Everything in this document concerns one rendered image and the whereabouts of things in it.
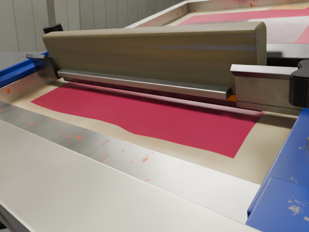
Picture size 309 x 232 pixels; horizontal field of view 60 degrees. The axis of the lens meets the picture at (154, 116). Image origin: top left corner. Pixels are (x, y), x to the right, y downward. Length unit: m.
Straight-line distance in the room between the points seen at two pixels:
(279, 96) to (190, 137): 0.10
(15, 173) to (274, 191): 0.15
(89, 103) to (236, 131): 0.25
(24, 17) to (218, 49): 3.17
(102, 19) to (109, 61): 3.49
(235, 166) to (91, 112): 0.25
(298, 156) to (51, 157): 0.16
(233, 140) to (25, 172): 0.20
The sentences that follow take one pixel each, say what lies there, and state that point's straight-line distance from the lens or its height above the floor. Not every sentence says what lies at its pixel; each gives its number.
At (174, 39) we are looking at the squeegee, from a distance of 0.33.
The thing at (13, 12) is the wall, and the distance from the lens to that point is 3.36.
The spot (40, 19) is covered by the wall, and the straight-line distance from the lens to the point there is 3.47.
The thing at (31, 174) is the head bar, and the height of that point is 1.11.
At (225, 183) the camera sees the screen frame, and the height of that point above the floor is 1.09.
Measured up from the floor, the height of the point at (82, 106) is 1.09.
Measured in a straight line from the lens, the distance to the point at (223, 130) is 0.31.
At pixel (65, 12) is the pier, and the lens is 3.43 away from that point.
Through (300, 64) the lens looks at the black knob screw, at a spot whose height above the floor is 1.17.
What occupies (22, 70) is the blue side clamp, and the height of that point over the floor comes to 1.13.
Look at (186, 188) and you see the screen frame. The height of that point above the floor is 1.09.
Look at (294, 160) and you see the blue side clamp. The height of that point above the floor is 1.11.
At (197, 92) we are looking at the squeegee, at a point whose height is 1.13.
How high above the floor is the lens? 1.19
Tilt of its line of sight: 15 degrees down
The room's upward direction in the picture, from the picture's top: straight up
